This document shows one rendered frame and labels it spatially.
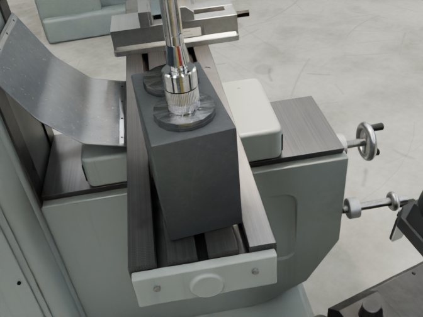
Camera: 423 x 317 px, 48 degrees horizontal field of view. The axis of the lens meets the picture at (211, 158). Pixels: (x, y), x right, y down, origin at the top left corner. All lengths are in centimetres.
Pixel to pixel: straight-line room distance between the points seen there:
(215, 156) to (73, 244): 74
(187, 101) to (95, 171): 56
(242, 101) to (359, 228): 105
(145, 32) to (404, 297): 92
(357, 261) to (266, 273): 128
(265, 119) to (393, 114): 176
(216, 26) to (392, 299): 82
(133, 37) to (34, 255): 62
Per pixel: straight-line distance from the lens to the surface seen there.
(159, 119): 66
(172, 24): 61
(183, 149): 64
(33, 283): 137
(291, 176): 125
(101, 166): 116
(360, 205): 139
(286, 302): 163
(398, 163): 252
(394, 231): 79
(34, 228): 125
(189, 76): 64
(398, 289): 122
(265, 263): 74
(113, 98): 129
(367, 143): 145
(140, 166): 91
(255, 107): 125
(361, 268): 201
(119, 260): 138
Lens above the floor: 154
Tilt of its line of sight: 38 degrees down
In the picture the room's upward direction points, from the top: 6 degrees counter-clockwise
